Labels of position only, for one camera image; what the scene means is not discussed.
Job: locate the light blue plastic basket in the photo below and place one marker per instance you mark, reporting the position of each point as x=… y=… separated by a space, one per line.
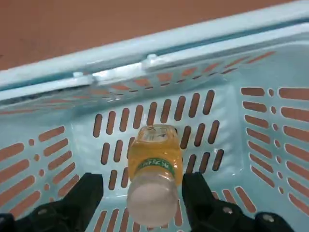
x=241 y=72

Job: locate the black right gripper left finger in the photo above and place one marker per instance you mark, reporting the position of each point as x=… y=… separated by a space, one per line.
x=72 y=210

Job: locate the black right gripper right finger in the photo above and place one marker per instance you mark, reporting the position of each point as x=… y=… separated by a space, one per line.
x=205 y=212

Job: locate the juice bottle with white cap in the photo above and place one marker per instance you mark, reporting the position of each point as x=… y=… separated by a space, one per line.
x=154 y=154

